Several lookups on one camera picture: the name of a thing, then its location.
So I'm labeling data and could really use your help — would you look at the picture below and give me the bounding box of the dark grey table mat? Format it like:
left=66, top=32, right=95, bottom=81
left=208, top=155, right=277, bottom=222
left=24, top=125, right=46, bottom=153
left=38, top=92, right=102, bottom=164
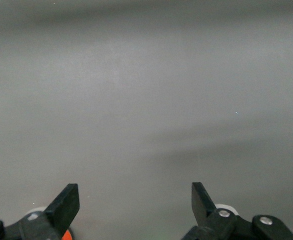
left=0, top=0, right=293, bottom=240

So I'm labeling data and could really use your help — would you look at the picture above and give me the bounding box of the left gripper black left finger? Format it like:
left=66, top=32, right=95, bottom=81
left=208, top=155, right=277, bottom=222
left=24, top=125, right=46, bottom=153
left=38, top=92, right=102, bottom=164
left=0, top=183, right=80, bottom=240

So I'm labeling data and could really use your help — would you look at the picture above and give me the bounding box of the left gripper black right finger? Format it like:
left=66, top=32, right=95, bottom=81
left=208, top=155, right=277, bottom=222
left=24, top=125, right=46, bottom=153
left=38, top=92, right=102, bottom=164
left=181, top=181, right=293, bottom=240

